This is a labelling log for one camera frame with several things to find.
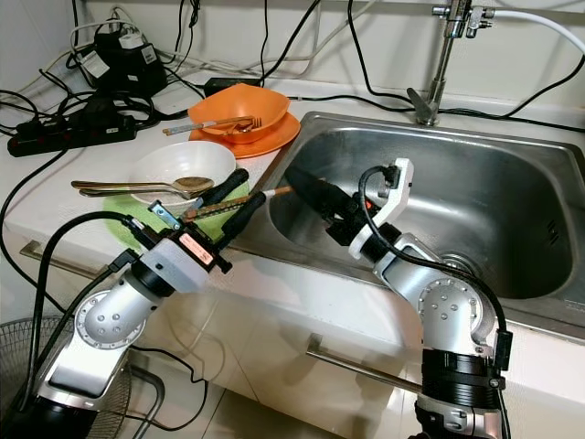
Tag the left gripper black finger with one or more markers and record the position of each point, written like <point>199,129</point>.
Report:
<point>228,186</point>
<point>245,215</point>

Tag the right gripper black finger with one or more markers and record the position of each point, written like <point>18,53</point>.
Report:
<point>329,199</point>

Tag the gold metal spoon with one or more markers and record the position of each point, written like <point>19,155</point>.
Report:
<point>196,185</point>

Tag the patterned brown chopsticks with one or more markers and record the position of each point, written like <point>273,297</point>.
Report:
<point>274,193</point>

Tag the white ceramic bowl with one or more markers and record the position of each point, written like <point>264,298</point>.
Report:
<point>183,157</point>

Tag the light green plate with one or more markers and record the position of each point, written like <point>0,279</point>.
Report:
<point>128,215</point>

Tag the gold metal utensil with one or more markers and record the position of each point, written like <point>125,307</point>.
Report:
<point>110,192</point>

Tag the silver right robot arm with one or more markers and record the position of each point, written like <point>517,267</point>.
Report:
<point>452,320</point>

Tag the gold and silver fork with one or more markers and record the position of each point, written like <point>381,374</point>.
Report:
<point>192,128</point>

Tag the orange plastic plate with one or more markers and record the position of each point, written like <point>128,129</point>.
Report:
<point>283,137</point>

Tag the orange plastic bowl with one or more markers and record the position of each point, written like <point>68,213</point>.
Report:
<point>251,101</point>

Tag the black power brick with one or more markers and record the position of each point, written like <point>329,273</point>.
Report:
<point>228,85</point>

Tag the metal sink drain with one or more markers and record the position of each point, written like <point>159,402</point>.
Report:
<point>462,267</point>

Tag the chrome faucet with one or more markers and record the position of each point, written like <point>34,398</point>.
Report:
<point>427,105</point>

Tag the stainless steel sink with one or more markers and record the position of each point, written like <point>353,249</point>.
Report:
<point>494,201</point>

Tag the black charger device with labels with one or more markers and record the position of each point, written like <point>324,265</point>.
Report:
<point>128,69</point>

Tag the black power strip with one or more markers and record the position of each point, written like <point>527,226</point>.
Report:
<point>69,137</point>

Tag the grey floor fan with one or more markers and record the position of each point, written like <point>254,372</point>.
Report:
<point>14,352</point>

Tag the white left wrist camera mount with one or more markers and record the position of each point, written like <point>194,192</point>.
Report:
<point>187,274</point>

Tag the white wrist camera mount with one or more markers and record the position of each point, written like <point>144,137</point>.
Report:
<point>187,274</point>
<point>400,187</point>

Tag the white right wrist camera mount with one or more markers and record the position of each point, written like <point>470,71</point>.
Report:
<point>400,187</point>

